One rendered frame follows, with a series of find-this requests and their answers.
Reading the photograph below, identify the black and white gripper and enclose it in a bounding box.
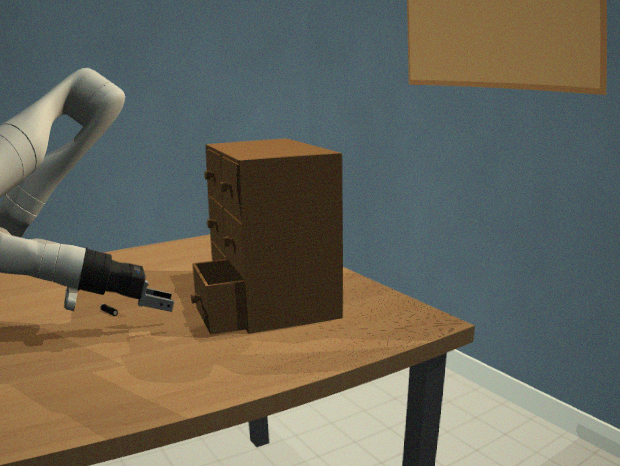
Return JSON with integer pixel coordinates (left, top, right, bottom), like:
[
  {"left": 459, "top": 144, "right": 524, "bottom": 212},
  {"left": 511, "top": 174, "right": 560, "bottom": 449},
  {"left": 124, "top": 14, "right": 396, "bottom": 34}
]
[{"left": 52, "top": 244, "right": 174, "bottom": 312}]

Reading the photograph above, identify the brown wooden chest of drawers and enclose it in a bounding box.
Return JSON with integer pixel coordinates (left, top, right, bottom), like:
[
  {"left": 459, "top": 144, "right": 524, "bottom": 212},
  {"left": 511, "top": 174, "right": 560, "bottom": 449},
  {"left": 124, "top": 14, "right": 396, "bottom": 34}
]
[{"left": 205, "top": 138, "right": 343, "bottom": 334}]

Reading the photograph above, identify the dark brown drawer front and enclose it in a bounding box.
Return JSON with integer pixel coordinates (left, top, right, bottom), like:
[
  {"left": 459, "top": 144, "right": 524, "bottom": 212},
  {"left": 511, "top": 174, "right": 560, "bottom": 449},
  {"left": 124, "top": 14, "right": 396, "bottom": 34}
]
[
  {"left": 207, "top": 195, "right": 225, "bottom": 253},
  {"left": 191, "top": 259, "right": 248, "bottom": 335},
  {"left": 223, "top": 209, "right": 244, "bottom": 276},
  {"left": 220, "top": 156, "right": 241, "bottom": 219},
  {"left": 211, "top": 241, "right": 225, "bottom": 261},
  {"left": 204, "top": 149, "right": 222, "bottom": 203}
]

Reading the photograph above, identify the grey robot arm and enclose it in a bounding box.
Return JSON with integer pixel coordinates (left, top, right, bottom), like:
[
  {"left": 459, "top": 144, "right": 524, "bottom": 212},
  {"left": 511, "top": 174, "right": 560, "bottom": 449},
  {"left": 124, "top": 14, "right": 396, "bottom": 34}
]
[{"left": 0, "top": 68, "right": 125, "bottom": 282}]

